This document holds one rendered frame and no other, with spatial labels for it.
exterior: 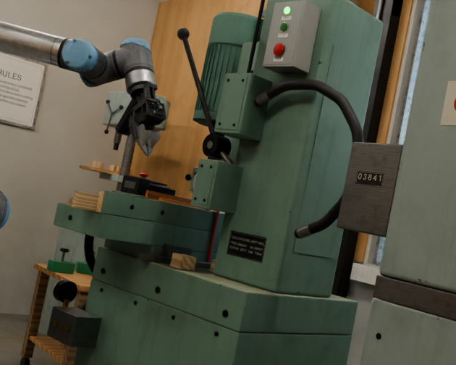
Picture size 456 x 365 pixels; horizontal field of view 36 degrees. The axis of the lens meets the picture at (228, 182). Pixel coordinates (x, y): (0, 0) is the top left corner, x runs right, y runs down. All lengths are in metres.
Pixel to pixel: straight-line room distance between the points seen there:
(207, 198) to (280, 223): 0.19
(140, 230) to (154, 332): 0.25
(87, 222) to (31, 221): 3.22
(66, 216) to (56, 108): 3.18
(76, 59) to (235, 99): 0.55
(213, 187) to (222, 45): 0.46
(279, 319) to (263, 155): 0.40
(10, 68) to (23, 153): 0.57
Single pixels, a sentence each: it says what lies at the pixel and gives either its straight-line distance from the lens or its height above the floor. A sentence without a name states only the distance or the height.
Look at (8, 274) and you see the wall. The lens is 4.97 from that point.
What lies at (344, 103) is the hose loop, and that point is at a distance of 1.54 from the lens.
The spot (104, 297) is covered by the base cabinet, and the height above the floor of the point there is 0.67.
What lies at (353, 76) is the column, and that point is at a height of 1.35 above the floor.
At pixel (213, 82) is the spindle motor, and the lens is 1.93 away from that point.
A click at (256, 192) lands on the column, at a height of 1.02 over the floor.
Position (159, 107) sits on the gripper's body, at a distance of 2.05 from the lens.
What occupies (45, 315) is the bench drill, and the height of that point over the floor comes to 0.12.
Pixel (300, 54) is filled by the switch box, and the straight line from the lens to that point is 1.65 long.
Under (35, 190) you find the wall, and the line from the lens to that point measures 4.95.
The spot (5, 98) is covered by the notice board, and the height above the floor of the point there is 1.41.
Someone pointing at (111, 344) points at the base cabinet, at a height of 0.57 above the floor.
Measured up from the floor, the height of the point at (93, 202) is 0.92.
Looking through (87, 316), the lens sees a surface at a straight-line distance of 1.90.
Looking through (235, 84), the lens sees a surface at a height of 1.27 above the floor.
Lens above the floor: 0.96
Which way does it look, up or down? 2 degrees up
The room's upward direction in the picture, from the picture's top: 11 degrees clockwise
